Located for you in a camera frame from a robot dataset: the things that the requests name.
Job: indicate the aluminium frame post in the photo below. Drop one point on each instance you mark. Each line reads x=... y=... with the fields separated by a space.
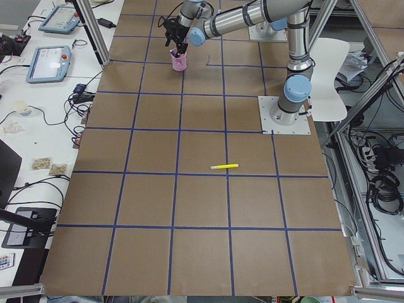
x=89 y=21

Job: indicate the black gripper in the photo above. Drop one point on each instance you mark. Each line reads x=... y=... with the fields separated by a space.
x=178 y=35

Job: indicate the yellow pen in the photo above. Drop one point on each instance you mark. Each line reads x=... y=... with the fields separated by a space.
x=224 y=166

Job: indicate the white plastic chair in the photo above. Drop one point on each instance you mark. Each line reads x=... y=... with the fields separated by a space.
x=329 y=56

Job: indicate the small bag of parts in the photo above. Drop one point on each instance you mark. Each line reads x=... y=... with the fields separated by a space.
x=42 y=163

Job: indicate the black monitor corner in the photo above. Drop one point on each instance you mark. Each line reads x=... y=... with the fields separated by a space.
x=9 y=169

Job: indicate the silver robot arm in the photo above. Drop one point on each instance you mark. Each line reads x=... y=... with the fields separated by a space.
x=198 y=21
x=270 y=29

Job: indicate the blue teach pendant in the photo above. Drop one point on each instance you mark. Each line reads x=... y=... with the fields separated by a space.
x=49 y=64
x=62 y=19

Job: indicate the white power strip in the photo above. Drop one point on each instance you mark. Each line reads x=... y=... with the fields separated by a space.
x=368 y=157

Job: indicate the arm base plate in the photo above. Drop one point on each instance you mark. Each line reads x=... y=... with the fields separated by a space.
x=254 y=35
x=275 y=121

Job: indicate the black power adapter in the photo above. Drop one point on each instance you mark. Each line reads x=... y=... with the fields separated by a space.
x=106 y=23

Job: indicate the near blue teach pendant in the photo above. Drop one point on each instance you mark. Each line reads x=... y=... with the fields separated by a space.
x=49 y=64

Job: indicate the remote control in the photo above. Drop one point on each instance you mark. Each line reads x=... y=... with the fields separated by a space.
x=7 y=261

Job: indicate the far blue teach pendant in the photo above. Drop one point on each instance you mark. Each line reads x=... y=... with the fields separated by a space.
x=62 y=19

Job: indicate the black camera stand base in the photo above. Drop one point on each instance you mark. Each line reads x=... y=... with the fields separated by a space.
x=28 y=227

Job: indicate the purple pen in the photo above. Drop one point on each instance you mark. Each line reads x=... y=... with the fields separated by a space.
x=178 y=63

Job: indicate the pink mesh cup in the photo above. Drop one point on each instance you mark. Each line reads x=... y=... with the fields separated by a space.
x=184 y=55

